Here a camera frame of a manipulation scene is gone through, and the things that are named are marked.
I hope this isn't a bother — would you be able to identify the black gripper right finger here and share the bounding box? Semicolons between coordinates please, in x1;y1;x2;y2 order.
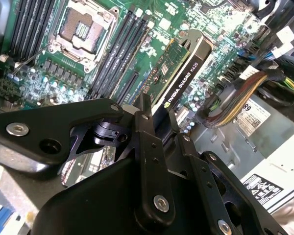
168;110;289;235

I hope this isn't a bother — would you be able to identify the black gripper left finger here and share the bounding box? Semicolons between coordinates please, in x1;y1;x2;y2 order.
0;92;176;227

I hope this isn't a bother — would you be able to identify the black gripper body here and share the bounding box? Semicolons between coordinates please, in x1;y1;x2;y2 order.
30;158;220;235

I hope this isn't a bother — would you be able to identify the graphics card with black cooler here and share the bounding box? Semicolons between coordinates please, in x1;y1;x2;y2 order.
144;28;214;140

